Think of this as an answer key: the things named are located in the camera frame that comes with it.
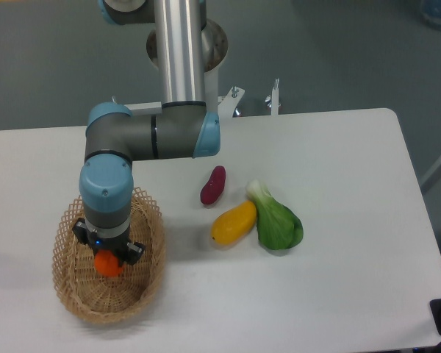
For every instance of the blue object top right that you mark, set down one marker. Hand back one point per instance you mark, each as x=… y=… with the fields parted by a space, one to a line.
x=431 y=12

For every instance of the purple sweet potato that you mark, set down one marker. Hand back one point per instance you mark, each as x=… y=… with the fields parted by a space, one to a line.
x=214 y=187

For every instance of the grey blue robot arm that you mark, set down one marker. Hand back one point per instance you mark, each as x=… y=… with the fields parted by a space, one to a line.
x=116 y=137

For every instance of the yellow mango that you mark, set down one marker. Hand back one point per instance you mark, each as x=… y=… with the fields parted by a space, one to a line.
x=229 y=227

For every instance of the green bok choy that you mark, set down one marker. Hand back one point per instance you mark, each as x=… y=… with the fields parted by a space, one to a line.
x=278 y=227

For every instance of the orange fruit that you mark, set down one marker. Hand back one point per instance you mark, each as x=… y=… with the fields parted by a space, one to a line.
x=107 y=264

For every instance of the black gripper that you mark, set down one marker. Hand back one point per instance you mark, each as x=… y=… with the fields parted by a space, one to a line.
x=127 y=252

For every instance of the woven wicker basket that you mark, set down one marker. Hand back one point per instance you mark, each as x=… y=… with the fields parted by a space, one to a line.
x=103 y=300

